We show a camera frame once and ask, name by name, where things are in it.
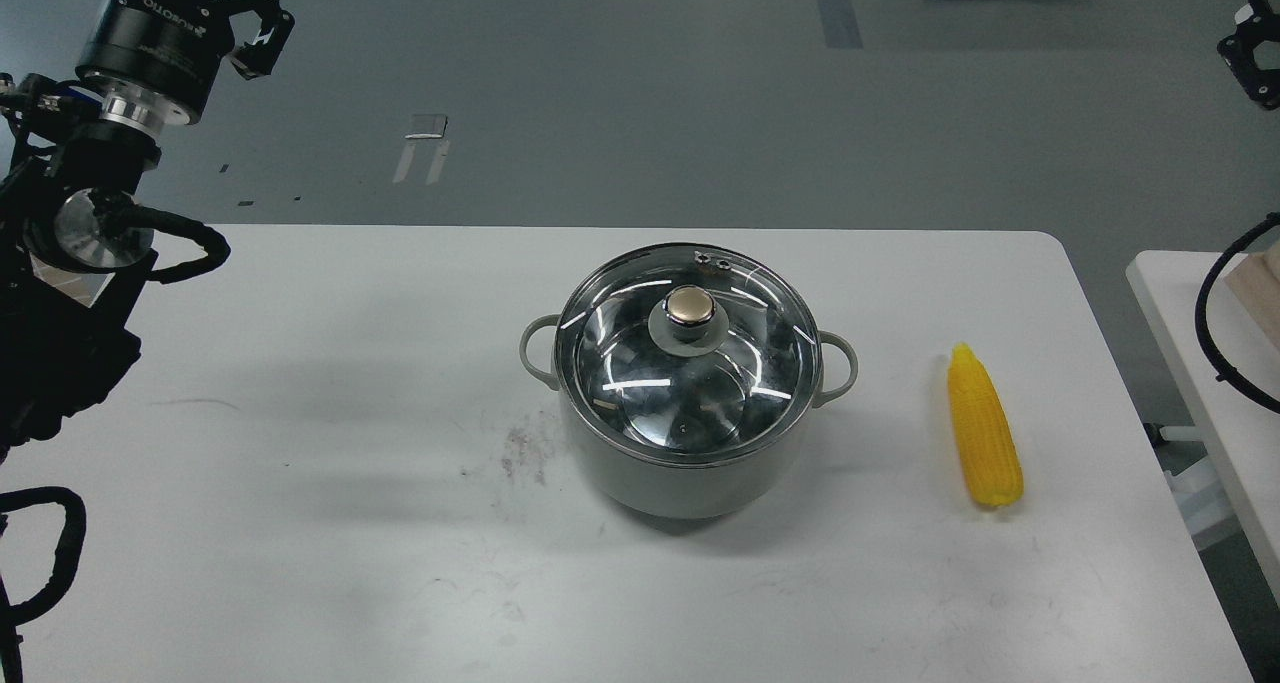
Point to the grey steel cooking pot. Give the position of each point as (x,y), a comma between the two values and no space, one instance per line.
(685,492)

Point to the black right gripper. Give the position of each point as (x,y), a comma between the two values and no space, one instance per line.
(1253,63)

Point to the wooden block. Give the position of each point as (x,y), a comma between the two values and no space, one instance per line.
(1254,282)

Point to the yellow corn cob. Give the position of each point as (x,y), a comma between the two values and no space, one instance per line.
(987,454)

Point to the glass pot lid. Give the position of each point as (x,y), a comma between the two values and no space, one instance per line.
(687,354)

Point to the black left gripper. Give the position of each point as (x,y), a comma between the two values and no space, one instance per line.
(173,48)

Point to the white side table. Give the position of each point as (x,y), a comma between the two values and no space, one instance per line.
(1239,435)

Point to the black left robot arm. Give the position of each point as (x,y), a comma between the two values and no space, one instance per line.
(78,248)

